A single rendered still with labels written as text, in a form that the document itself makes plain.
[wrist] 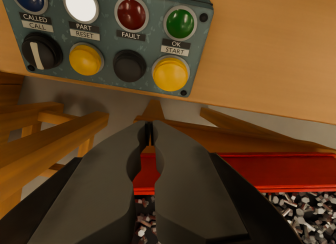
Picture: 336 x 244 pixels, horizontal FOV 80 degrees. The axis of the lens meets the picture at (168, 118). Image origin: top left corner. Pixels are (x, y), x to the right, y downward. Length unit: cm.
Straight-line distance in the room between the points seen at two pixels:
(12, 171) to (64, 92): 79
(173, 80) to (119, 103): 96
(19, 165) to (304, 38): 48
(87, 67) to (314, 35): 22
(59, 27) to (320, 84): 25
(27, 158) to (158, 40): 39
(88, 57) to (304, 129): 133
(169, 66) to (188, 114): 97
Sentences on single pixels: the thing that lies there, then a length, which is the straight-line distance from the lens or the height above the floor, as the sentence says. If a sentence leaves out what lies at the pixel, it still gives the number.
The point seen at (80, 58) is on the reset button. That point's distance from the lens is 18.
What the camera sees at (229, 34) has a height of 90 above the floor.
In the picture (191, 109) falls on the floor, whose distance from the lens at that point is 113.
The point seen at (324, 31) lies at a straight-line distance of 27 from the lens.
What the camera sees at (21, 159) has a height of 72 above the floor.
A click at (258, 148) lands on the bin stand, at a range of 36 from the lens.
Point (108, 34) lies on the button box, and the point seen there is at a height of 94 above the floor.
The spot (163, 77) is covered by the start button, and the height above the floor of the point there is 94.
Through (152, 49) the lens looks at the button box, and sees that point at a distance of 17.
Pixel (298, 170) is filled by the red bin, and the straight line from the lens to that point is 30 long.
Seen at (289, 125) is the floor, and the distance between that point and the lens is 136.
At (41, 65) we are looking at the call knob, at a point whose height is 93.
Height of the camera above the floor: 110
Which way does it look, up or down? 81 degrees down
